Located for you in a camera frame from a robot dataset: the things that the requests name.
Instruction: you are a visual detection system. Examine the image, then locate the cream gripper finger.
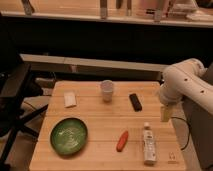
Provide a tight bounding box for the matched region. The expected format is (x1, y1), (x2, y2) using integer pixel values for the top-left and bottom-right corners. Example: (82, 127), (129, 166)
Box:
(161, 105), (173, 122)

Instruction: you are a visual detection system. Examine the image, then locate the red orange pepper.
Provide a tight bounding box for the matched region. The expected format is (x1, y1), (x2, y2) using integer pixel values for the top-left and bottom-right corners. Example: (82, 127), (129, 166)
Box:
(116, 131), (129, 152)

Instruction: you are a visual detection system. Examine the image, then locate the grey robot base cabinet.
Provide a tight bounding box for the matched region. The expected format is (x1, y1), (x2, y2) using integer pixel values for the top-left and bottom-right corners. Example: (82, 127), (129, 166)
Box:
(181, 63), (213, 171)

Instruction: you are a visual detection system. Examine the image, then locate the black office chair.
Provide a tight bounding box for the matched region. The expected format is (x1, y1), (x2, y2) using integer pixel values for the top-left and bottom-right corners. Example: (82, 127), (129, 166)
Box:
(0, 13), (47, 171)

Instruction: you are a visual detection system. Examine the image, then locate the white plastic bottle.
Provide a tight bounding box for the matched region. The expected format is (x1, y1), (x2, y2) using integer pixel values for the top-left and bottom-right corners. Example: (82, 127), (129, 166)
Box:
(143, 122), (157, 166)

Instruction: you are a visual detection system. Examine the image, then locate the white sponge block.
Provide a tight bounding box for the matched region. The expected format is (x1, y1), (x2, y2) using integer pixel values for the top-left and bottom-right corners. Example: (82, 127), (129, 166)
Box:
(64, 92), (77, 108)

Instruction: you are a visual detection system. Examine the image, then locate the black rectangular remote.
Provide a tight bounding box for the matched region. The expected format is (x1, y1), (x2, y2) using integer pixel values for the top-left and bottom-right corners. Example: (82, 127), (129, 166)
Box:
(129, 93), (142, 111)

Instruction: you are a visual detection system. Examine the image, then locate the green round plate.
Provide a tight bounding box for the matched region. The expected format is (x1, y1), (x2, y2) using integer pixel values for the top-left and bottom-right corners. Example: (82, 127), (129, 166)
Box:
(50, 118), (88, 156)

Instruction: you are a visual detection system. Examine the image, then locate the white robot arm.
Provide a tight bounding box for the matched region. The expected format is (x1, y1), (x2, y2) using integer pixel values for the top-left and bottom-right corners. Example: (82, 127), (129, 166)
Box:
(158, 58), (213, 122)

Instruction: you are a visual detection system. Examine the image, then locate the white paper cup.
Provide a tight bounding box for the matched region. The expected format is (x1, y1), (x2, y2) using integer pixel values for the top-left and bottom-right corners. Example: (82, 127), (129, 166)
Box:
(100, 80), (114, 102)

